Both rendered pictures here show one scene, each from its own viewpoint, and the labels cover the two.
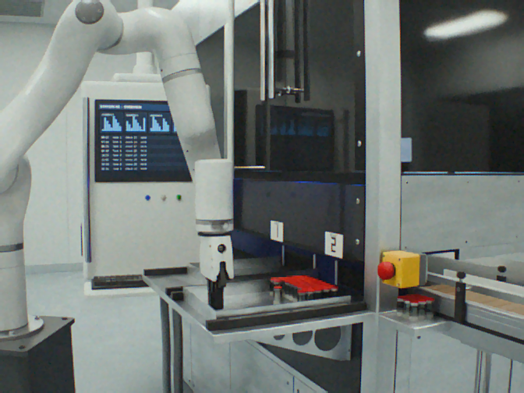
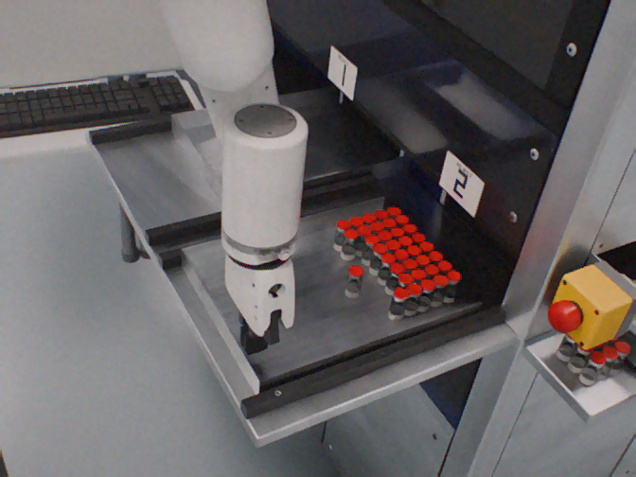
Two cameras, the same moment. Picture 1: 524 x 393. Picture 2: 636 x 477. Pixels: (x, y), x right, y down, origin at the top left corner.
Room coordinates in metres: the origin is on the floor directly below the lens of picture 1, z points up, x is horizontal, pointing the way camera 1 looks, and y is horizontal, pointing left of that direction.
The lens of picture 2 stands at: (0.53, 0.14, 1.64)
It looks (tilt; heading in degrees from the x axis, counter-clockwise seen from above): 40 degrees down; 349
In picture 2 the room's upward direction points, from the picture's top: 8 degrees clockwise
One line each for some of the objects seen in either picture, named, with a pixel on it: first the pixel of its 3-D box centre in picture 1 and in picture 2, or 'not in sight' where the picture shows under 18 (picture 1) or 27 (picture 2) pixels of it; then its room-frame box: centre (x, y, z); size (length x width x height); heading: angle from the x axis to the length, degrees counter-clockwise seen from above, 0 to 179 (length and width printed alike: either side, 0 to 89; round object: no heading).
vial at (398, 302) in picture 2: (302, 299); (397, 304); (1.25, -0.10, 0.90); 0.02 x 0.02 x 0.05
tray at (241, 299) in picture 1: (263, 298); (328, 284); (1.30, 0.00, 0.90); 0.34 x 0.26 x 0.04; 114
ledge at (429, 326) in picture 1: (419, 320); (592, 367); (1.17, -0.36, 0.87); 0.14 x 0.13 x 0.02; 115
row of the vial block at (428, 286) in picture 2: (302, 291); (395, 260); (1.35, -0.10, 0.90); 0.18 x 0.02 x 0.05; 24
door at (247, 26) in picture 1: (255, 86); not in sight; (1.88, 0.02, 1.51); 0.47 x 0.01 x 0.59; 25
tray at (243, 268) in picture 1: (250, 270); (290, 143); (1.66, 0.03, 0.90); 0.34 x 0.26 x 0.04; 115
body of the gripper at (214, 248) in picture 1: (214, 253); (257, 274); (1.17, 0.10, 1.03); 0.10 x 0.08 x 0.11; 25
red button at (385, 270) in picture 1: (387, 270); (567, 315); (1.15, -0.28, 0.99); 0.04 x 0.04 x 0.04; 25
